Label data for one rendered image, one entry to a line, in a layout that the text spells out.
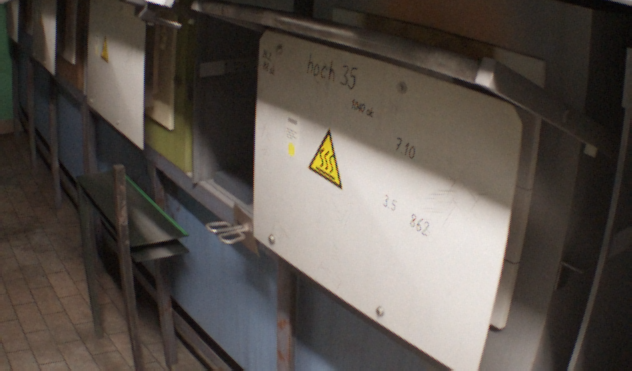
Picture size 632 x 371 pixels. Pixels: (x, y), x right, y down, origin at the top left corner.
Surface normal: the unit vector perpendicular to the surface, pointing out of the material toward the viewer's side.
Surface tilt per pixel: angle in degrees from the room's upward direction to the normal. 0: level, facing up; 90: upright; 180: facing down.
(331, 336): 90
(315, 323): 90
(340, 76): 90
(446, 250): 90
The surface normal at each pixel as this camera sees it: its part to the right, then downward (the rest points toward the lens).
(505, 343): -0.81, 0.14
